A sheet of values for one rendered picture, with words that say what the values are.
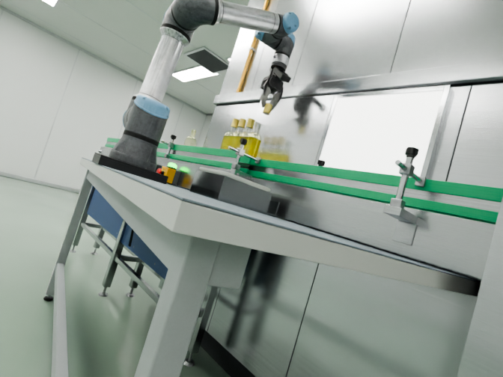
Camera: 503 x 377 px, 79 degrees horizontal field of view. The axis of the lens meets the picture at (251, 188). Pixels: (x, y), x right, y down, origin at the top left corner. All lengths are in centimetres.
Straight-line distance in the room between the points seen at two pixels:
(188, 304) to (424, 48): 120
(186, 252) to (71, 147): 671
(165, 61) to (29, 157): 585
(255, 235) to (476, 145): 89
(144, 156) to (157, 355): 73
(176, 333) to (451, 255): 65
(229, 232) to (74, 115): 677
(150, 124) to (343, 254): 77
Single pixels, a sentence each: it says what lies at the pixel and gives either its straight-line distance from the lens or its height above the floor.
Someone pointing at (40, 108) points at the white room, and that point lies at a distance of 696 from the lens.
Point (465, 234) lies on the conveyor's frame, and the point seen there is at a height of 84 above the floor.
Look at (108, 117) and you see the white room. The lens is 720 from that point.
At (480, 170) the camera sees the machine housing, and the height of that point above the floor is 106.
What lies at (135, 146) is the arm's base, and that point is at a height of 83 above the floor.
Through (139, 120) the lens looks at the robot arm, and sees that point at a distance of 105.
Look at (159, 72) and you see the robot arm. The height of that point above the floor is 113.
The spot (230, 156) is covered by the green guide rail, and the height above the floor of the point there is 94.
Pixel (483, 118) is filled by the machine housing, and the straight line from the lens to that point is 116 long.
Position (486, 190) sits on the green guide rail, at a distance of 89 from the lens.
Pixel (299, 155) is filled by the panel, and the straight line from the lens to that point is 136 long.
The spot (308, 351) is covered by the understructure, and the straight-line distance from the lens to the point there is 128.
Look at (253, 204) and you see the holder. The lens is 102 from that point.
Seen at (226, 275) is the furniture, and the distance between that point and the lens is 40.
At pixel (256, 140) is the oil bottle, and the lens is 140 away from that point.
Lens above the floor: 76
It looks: 3 degrees up
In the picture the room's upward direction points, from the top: 17 degrees clockwise
